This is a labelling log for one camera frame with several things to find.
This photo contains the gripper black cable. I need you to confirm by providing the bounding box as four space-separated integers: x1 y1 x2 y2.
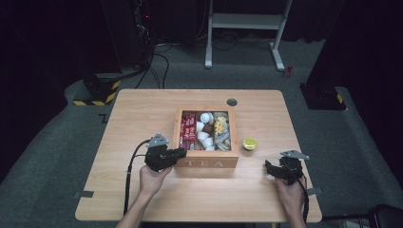
123 138 152 217
296 173 311 224

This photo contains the stack of red packets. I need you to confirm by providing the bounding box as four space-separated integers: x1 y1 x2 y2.
179 112 198 151

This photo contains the person's right hand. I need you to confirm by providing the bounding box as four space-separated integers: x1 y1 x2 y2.
274 175 308 220

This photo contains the black yellow striped base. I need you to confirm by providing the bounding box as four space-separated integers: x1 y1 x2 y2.
72 72 123 107

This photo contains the black stand base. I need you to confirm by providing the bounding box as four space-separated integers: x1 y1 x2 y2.
298 82 347 111

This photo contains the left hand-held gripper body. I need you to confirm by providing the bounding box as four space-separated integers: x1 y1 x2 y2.
144 132 179 173

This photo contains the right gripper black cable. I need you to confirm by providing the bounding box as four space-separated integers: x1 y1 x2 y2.
296 173 311 224

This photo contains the yellow lidded cup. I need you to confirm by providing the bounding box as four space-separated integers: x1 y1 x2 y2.
242 136 259 151

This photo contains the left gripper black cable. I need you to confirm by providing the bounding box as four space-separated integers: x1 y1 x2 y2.
123 138 152 217

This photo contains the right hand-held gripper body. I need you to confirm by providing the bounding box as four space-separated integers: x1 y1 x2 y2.
278 149 311 186

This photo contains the grey tape tab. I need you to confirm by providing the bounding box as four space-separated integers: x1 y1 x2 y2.
73 190 95 200
306 186 324 197

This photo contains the wooden tea box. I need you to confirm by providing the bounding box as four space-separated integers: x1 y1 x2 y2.
172 105 240 169

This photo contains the white metal stand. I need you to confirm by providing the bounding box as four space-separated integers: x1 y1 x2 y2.
204 0 295 72

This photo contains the person's left hand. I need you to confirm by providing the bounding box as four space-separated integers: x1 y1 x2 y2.
139 163 174 200

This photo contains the black chair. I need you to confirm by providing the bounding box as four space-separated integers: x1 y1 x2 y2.
322 203 403 228

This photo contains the dark equipment rack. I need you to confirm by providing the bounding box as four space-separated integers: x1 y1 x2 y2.
100 0 157 75

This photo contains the black floor cable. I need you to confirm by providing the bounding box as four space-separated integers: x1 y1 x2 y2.
134 47 162 90
153 51 171 90

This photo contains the pile of grey yellow sachets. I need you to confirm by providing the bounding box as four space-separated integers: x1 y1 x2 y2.
212 111 232 152

